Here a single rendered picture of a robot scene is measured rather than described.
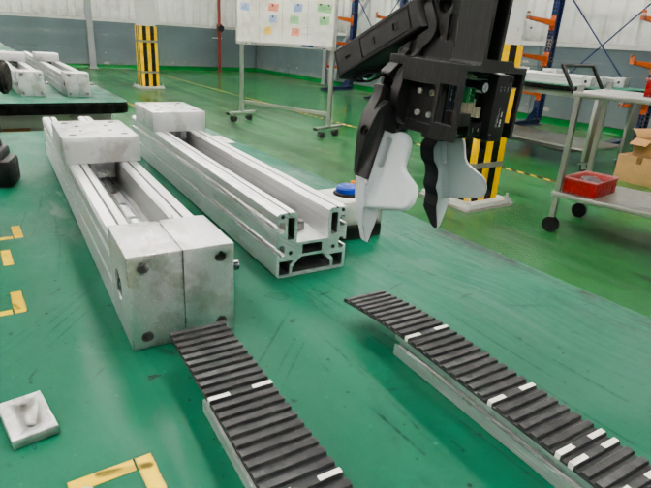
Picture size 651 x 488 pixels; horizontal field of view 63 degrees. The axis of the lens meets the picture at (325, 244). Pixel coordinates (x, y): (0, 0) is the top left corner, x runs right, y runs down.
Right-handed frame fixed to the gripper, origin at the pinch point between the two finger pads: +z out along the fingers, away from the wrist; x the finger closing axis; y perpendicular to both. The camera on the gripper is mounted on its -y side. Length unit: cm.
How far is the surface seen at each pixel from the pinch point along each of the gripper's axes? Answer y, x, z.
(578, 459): 20.7, -1.6, 9.4
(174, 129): -75, 10, 7
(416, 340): 4.6, -0.2, 9.9
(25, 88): -213, 4, 18
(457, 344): 7.0, 2.6, 9.8
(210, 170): -42.5, 2.3, 6.8
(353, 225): -25.0, 17.2, 11.8
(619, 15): -366, 772, -69
